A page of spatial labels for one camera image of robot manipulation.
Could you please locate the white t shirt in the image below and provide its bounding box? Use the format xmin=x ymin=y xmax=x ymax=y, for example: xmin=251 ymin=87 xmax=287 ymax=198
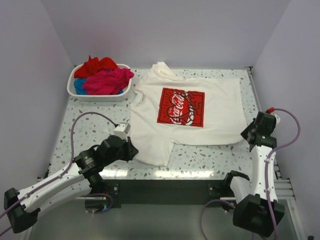
xmin=130 ymin=62 xmax=247 ymax=166

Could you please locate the blue t shirt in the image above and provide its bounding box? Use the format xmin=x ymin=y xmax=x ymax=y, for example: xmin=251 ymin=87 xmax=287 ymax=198
xmin=73 ymin=78 xmax=88 ymax=96

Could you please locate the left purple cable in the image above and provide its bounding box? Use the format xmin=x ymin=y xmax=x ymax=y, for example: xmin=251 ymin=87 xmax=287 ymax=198
xmin=0 ymin=111 xmax=118 ymax=230

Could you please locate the magenta t shirt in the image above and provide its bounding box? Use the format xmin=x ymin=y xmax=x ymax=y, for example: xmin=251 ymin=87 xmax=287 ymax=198
xmin=82 ymin=67 xmax=134 ymax=96

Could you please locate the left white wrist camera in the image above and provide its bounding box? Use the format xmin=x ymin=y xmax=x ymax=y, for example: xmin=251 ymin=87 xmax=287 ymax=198
xmin=113 ymin=122 xmax=131 ymax=142

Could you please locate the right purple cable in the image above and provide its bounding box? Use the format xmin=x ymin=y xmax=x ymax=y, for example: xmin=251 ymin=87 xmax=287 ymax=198
xmin=201 ymin=107 xmax=302 ymax=240

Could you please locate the red t shirt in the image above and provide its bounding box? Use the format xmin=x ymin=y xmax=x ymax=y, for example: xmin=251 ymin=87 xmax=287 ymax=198
xmin=73 ymin=56 xmax=118 ymax=79

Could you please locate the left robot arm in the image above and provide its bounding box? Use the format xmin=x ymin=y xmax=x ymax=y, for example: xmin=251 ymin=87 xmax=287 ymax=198
xmin=1 ymin=135 xmax=139 ymax=234

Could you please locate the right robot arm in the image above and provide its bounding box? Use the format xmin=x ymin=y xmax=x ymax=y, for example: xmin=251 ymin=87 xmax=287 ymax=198
xmin=222 ymin=111 xmax=285 ymax=238

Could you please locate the purple cable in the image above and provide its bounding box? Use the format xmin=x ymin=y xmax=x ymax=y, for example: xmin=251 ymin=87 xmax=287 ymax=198
xmin=0 ymin=111 xmax=118 ymax=230
xmin=201 ymin=107 xmax=302 ymax=240

